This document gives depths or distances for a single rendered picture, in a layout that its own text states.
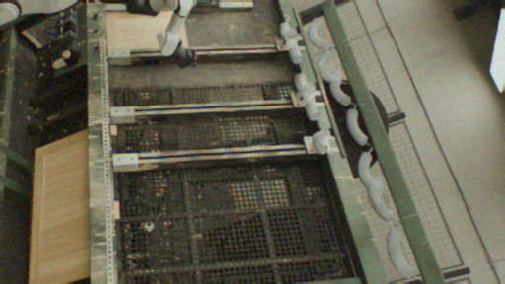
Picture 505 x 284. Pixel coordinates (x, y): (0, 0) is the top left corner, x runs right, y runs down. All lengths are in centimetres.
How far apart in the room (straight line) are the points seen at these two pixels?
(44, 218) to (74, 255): 34
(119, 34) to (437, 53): 578
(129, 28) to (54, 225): 127
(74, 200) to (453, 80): 616
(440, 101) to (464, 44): 87
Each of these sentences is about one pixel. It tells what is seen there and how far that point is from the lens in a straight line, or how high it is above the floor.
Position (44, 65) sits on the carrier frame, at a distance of 381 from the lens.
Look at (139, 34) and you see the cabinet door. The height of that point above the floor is 106.
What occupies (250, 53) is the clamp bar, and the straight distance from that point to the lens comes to 322.
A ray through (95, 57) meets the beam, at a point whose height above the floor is 84.
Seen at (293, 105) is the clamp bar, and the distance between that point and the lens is 299.
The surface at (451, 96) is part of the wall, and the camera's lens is 805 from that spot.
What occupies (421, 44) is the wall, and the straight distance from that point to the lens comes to 838.
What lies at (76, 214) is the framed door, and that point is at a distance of 296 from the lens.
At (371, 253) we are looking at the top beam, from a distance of 265.
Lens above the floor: 211
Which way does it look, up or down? 18 degrees down
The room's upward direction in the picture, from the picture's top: 69 degrees clockwise
